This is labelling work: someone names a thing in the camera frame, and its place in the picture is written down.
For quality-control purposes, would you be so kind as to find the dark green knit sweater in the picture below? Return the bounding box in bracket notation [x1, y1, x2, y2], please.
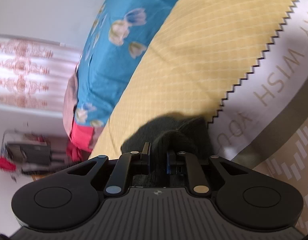
[120, 114, 213, 187]

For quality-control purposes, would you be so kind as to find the yellow and white patterned bedspread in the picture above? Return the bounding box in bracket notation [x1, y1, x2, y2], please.
[88, 0, 308, 235]

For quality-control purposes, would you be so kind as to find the pink patterned curtain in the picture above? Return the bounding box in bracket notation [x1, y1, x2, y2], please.
[0, 35, 81, 112]

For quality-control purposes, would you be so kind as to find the red bed sheet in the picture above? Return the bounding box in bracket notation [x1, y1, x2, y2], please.
[66, 121, 104, 162]

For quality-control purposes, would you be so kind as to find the pink pillow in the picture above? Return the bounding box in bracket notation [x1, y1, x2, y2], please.
[62, 67, 78, 138]

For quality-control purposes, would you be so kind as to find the blue floral quilt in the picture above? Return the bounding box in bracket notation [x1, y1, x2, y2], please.
[74, 0, 178, 127]

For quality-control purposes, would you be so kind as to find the red clothes pile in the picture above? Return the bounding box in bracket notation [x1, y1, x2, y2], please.
[0, 157, 16, 172]

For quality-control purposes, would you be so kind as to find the wooden shelf rack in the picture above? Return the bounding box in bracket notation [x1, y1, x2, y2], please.
[0, 130, 79, 180]

